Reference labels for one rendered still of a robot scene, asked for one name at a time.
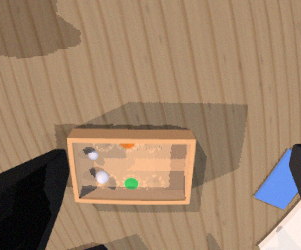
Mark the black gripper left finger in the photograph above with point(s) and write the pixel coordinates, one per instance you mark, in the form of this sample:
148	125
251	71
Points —
31	196

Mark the light wooden tray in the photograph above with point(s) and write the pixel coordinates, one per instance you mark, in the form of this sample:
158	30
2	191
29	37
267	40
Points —
131	166

